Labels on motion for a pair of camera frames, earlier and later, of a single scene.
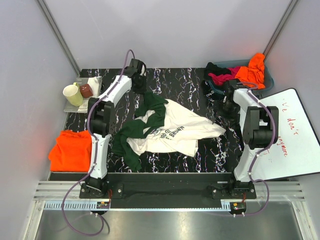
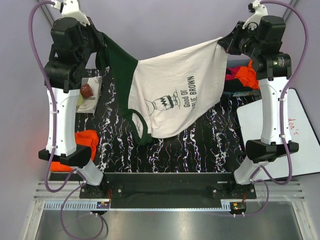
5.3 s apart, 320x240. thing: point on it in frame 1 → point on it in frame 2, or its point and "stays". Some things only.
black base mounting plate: (168, 186) stays
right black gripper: (234, 115) → (228, 42)
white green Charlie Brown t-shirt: (162, 126) → (170, 95)
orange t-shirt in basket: (254, 72) stays
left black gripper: (140, 91) → (96, 34)
